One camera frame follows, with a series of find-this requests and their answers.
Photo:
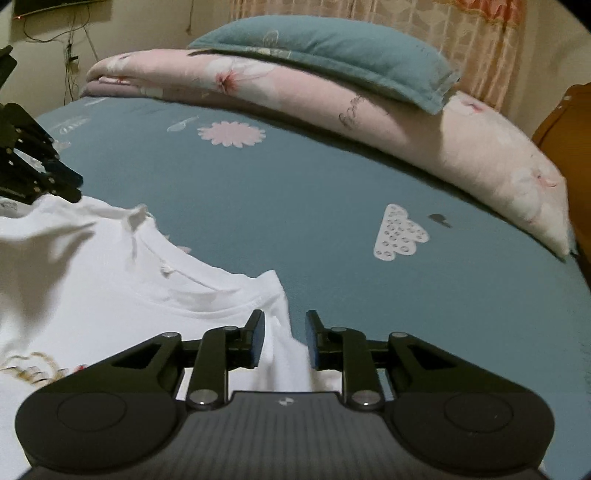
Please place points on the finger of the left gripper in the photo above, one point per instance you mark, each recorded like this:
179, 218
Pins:
55, 177

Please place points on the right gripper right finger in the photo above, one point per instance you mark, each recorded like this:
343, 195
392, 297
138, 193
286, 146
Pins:
446, 411

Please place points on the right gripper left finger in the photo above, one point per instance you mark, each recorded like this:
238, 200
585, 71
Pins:
126, 408

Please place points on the white long-sleeve shirt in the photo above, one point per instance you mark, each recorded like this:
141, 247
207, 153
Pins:
83, 281

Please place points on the teal floral bed sheet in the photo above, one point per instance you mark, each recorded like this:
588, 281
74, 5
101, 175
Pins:
366, 240

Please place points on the pink floral folded quilt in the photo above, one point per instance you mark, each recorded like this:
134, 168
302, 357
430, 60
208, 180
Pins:
467, 144

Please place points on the wooden headboard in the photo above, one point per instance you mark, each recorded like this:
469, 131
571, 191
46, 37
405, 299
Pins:
565, 138

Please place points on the teal pillow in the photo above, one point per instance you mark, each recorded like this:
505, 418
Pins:
376, 58

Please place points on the patterned curtain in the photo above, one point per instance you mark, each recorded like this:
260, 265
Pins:
480, 38

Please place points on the wall-mounted black television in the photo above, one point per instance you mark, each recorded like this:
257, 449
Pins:
22, 9

